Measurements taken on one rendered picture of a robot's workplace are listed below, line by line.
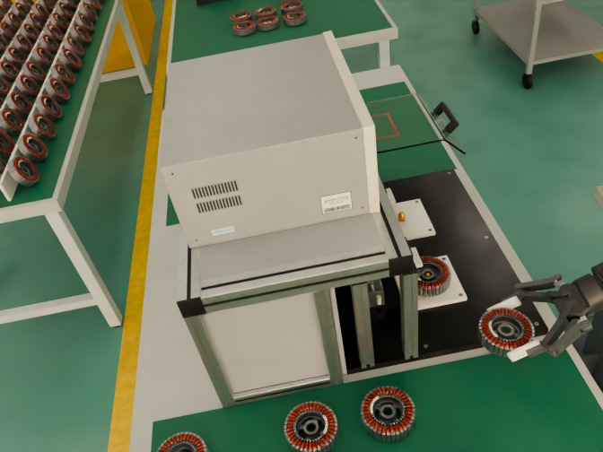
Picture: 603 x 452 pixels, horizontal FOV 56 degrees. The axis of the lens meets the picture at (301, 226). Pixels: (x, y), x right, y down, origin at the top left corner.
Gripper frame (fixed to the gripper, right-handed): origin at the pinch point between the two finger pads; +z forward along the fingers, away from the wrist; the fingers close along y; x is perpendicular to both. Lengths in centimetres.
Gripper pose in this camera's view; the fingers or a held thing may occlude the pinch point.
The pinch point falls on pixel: (507, 331)
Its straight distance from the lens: 129.7
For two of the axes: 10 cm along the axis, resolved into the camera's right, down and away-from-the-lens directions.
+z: -8.2, 4.8, 3.1
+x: 5.6, 5.9, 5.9
